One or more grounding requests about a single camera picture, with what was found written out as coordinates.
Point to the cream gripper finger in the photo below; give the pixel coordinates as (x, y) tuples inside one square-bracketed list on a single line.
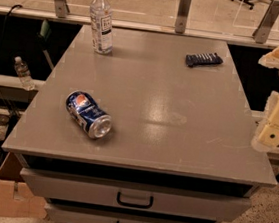
[(270, 60), (266, 136)]

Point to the dark blue snack packet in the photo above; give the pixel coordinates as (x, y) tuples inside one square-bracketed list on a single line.
[(204, 59)]

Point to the clear plastic water bottle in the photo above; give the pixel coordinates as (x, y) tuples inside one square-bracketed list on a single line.
[(101, 26)]

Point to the upper grey drawer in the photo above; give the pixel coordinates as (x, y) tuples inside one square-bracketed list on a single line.
[(114, 193)]

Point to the small water bottle on ledge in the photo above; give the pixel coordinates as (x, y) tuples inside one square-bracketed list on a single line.
[(23, 72)]

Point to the cardboard box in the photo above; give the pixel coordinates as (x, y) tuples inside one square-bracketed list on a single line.
[(16, 198)]

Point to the right metal bracket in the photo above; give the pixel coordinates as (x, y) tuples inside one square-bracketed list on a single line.
[(261, 34)]

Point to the middle metal bracket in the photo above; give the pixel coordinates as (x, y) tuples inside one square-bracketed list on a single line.
[(182, 14)]

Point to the blue pepsi can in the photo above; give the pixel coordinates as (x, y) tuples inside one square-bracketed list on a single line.
[(91, 118)]

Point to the grey drawer cabinet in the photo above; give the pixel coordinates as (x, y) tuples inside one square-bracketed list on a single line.
[(172, 125)]

